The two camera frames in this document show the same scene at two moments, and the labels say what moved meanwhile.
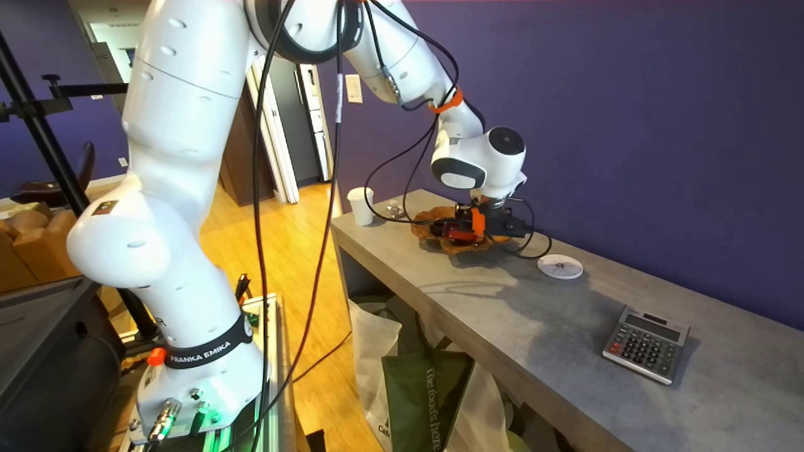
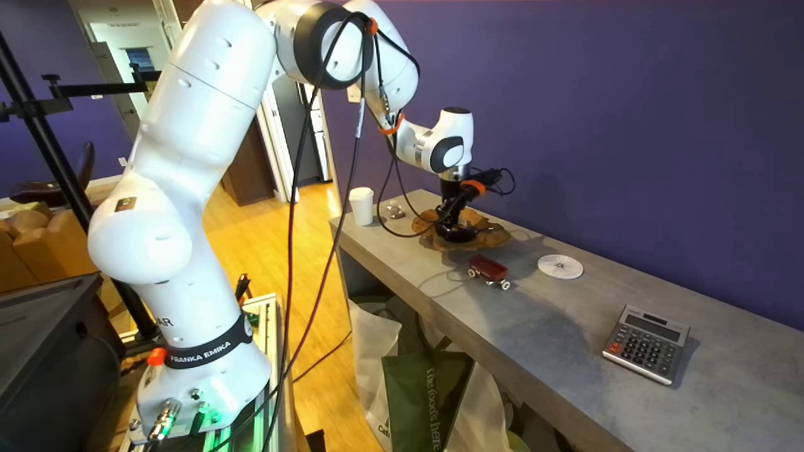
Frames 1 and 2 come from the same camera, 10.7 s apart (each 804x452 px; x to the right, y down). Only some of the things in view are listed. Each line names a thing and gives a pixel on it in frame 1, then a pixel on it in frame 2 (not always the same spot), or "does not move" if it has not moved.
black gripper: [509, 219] → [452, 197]
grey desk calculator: [648, 345] does not move
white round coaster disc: [561, 267] does not move
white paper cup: [363, 202] does not move
